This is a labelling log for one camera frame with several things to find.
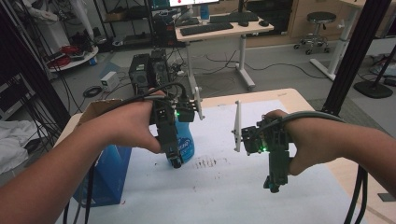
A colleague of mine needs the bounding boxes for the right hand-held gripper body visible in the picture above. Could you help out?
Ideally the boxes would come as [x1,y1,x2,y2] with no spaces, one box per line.
[232,100,292,179]

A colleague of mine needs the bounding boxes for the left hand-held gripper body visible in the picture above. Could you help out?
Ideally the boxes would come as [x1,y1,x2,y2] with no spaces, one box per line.
[148,87,205,154]

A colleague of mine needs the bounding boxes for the blue spray bottle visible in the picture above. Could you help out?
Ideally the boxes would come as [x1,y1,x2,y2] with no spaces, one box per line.
[166,119,196,166]

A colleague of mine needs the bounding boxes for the person's right hand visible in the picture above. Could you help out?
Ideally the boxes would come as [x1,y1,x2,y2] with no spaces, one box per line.
[264,108,344,176]

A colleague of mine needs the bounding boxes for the person's left hand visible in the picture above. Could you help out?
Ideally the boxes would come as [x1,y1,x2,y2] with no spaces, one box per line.
[92,90,166,154]

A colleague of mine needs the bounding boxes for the white table mat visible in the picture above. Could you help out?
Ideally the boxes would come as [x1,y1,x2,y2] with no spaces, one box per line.
[64,99,368,224]

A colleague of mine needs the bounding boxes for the black computer tower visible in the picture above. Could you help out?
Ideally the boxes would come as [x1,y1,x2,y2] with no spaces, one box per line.
[128,52,154,95]
[149,49,172,90]

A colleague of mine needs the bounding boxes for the open blue cardboard box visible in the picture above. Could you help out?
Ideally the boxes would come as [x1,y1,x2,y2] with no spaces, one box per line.
[72,98,134,208]

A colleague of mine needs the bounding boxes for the white power supply box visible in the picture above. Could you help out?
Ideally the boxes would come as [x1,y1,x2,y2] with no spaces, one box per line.
[100,71,120,92]

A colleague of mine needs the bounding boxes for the black keyboard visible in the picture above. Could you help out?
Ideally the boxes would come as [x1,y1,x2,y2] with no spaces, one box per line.
[209,11,260,24]
[179,21,234,37]

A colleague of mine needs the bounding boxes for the round white table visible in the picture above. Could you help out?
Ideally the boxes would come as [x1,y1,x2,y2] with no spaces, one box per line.
[46,44,100,75]

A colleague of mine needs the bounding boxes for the black round-base stand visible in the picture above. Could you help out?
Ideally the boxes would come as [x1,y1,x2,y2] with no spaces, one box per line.
[353,43,396,100]

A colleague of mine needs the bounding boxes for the white desk with wooden top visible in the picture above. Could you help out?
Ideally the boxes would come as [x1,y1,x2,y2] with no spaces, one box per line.
[175,21,276,92]

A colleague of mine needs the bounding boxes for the small dark flat tag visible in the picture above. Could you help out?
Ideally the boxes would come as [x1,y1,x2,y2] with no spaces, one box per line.
[376,192,396,203]

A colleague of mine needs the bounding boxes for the black metal shelf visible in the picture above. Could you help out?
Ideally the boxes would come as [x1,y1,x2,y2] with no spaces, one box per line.
[92,0,154,49]

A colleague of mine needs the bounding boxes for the small blue bottle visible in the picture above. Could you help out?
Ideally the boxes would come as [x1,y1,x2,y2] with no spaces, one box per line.
[200,4,210,22]

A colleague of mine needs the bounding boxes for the computer monitor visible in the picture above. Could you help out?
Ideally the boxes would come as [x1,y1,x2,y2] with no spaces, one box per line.
[148,0,220,11]

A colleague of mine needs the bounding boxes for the black round stool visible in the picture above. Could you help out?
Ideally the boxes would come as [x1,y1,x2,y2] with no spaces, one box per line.
[293,11,338,56]

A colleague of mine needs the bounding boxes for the white cloth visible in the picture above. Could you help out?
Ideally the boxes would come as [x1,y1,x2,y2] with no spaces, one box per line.
[0,119,39,175]

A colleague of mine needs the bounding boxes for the black floor cable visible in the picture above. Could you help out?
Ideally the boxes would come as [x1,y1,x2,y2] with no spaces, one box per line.
[204,50,330,79]

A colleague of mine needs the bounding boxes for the coiled black cable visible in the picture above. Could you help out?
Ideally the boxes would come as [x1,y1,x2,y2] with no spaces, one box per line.
[82,85,104,99]

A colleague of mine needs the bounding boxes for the black metal frame post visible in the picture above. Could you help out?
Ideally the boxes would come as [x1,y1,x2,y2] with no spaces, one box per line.
[321,0,393,117]
[0,6,72,130]

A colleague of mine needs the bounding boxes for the white desk frame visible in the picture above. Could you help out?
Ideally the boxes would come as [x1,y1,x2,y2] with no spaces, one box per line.
[309,0,367,82]

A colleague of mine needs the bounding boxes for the red cable bundle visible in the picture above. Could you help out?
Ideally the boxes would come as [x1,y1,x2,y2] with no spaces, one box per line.
[48,45,81,69]

